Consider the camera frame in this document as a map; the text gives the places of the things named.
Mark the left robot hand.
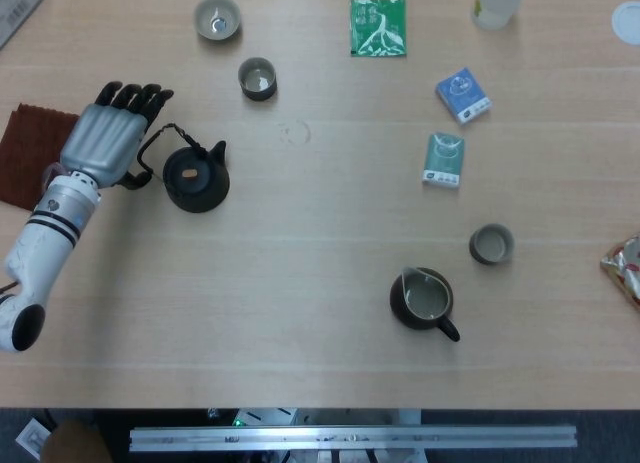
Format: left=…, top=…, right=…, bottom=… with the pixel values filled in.
left=59, top=81, right=175, bottom=190

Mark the dark green teapot with handle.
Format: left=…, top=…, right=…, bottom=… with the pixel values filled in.
left=136, top=123, right=233, bottom=214

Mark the dark cylindrical teacup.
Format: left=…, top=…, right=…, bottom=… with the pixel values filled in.
left=468, top=223, right=516, bottom=265
left=237, top=57, right=279, bottom=103

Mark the grey shallow tea bowl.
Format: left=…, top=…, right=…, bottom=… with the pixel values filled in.
left=193, top=0, right=243, bottom=41

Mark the brown folded cloth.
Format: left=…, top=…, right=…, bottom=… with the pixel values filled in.
left=0, top=102, right=81, bottom=213

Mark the green printed cardboard box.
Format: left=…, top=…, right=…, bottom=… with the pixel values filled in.
left=0, top=0, right=59, bottom=50

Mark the green tea packet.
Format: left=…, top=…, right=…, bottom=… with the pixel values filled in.
left=349, top=0, right=408, bottom=59

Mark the white square floor plate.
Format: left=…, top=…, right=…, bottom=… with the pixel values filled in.
left=14, top=417, right=52, bottom=459

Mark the orange object under table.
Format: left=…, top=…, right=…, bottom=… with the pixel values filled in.
left=40, top=420, right=114, bottom=463

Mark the green tissue pack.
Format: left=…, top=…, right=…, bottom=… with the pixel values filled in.
left=421, top=131, right=466, bottom=191

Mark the blue tissue pack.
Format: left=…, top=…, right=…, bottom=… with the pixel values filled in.
left=434, top=67, right=493, bottom=126

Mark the frosted bottle with wooden cap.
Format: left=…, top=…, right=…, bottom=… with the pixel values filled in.
left=470, top=0, right=525, bottom=32

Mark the white round table grommet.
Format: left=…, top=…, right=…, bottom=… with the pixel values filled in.
left=611, top=1, right=640, bottom=46

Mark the silver foil snack bag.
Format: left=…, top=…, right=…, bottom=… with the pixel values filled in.
left=599, top=235, right=640, bottom=312

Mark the dark pitcher with handle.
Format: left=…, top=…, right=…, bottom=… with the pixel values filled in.
left=389, top=266, right=461, bottom=343

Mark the aluminium rail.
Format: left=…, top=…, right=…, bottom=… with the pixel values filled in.
left=128, top=424, right=578, bottom=453

